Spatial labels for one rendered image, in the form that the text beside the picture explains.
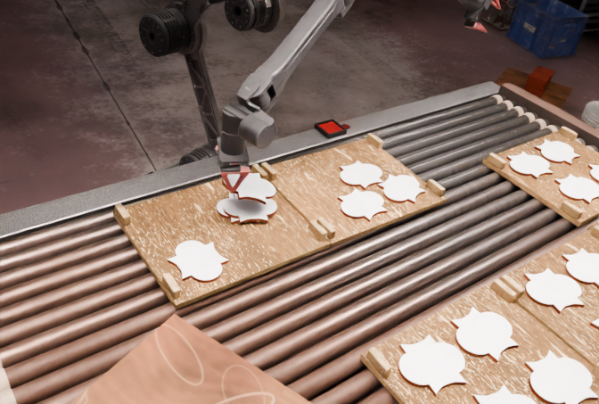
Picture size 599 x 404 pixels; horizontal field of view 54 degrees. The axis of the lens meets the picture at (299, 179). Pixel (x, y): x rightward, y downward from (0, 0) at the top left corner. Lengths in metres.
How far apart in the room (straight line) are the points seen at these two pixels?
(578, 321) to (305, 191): 0.73
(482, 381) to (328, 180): 0.69
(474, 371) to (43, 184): 2.45
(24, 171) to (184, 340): 2.36
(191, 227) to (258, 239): 0.16
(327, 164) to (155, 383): 0.91
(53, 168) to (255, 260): 2.10
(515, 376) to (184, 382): 0.66
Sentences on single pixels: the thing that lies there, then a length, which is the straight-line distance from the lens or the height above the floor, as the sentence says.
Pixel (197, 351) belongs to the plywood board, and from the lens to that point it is 1.08.
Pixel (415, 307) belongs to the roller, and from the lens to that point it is 1.40.
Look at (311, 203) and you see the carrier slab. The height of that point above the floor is 0.94.
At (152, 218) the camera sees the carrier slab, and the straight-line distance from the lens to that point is 1.49.
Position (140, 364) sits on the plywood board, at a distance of 1.07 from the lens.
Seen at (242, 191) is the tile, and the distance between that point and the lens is 1.42.
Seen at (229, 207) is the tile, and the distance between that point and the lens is 1.50.
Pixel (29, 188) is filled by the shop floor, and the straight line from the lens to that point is 3.22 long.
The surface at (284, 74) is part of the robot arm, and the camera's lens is 1.39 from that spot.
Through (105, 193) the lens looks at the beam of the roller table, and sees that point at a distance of 1.62.
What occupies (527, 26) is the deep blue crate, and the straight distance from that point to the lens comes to 5.79.
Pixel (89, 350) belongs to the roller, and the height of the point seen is 0.91.
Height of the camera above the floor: 1.89
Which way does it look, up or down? 35 degrees down
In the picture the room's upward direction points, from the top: 8 degrees clockwise
